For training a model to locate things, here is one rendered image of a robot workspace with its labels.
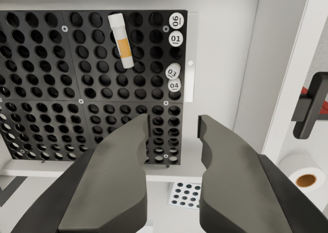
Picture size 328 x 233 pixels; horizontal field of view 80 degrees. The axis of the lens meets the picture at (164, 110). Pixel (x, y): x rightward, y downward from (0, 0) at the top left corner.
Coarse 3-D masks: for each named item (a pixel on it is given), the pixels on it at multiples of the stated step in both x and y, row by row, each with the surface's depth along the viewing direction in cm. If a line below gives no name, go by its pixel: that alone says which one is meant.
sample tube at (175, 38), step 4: (172, 32) 17; (176, 32) 17; (180, 32) 18; (172, 36) 17; (176, 36) 17; (180, 36) 17; (172, 40) 17; (176, 40) 17; (180, 40) 17; (172, 44) 17; (176, 44) 17; (180, 44) 17
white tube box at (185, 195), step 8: (176, 184) 42; (184, 184) 42; (192, 184) 41; (200, 184) 41; (168, 192) 46; (176, 192) 43; (184, 192) 43; (192, 192) 43; (200, 192) 42; (168, 200) 44; (176, 200) 44; (184, 200) 44; (192, 200) 44; (184, 208) 45; (192, 208) 45
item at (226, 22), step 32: (0, 0) 23; (32, 0) 23; (64, 0) 23; (96, 0) 22; (128, 0) 22; (160, 0) 22; (192, 0) 22; (224, 0) 22; (256, 0) 22; (224, 32) 23; (224, 64) 25; (224, 96) 27; (192, 128) 30; (0, 160) 28; (32, 160) 30; (192, 160) 30
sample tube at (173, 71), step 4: (172, 64) 18; (176, 64) 18; (168, 68) 18; (172, 68) 18; (176, 68) 18; (180, 68) 19; (168, 72) 18; (172, 72) 18; (176, 72) 18; (168, 76) 18; (172, 76) 18; (176, 76) 18
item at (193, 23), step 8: (192, 16) 22; (192, 24) 22; (192, 32) 22; (192, 40) 23; (192, 48) 23; (192, 56) 24; (192, 64) 24; (192, 72) 25; (184, 80) 25; (192, 80) 25; (184, 88) 26; (192, 88) 26; (184, 96) 26; (192, 96) 26
